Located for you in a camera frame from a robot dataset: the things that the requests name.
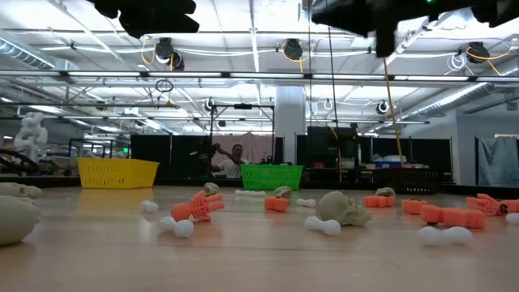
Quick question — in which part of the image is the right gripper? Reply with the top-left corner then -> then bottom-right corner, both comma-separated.
311,0 -> 476,58

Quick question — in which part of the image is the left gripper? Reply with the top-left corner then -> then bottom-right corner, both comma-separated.
87,0 -> 200,40

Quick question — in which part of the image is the white building column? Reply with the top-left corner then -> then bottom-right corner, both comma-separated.
275,85 -> 307,165

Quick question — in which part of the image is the black cabinet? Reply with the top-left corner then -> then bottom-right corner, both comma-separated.
295,126 -> 358,170

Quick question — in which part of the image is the black partition screen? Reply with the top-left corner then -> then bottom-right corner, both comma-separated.
129,134 -> 212,178
358,136 -> 454,175

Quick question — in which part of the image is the blue box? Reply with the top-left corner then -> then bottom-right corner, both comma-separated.
371,159 -> 403,170

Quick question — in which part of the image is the yellow plastic basket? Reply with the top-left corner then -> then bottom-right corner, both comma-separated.
76,157 -> 161,190

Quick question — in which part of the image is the pink curtain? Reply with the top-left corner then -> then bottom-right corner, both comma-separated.
211,131 -> 277,178

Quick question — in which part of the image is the person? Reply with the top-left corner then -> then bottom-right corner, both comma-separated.
210,142 -> 251,179

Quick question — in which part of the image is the black plastic basket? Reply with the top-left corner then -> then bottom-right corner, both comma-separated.
371,167 -> 444,195

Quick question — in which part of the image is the green plastic basket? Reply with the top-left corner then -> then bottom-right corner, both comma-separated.
240,163 -> 306,191

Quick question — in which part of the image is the black hanging cable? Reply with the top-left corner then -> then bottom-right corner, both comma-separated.
325,24 -> 345,183

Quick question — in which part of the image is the yellow hanging strap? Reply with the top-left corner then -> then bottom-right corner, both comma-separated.
382,56 -> 406,168

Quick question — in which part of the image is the silver ceiling duct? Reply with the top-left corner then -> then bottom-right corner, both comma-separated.
0,36 -> 56,71
399,80 -> 519,122

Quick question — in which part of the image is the black stand frame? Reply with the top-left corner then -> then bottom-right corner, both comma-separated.
208,103 -> 277,178

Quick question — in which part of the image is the black table frame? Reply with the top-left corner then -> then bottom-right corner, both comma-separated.
0,174 -> 519,196

